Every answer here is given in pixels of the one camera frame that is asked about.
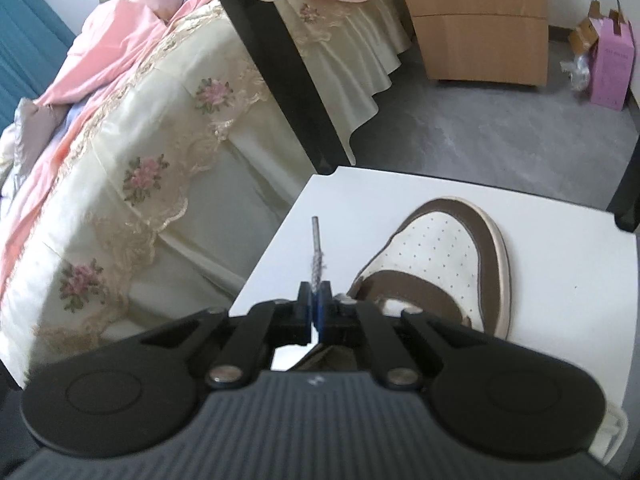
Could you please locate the blue curtain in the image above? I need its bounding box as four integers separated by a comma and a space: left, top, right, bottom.
0, 0, 78, 133

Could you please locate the grey cloth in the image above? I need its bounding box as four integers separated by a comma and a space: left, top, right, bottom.
0, 97, 68, 183

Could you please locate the wooden nightstand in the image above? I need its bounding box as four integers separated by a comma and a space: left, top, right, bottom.
395, 0, 549, 92

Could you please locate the clear plastic bag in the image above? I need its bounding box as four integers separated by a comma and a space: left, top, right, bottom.
559, 52, 594, 93

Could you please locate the bed with lace bedspread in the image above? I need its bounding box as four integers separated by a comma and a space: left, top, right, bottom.
0, 0, 416, 391

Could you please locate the brown and white sneaker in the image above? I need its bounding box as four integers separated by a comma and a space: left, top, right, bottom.
295, 197, 512, 372

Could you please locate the brown cardboard box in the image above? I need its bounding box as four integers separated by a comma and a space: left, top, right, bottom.
569, 0, 603, 54

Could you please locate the cream chair with black frame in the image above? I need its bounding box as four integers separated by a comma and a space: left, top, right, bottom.
197, 0, 640, 461

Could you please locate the white shoelace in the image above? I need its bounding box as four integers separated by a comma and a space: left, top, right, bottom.
307, 216, 329, 346

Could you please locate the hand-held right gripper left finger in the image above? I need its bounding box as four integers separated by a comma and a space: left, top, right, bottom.
141, 282, 317, 390

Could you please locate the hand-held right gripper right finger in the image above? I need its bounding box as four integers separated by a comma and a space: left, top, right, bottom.
316, 282, 489, 390

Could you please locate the pink cardboard box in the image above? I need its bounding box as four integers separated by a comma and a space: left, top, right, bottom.
586, 7, 637, 112

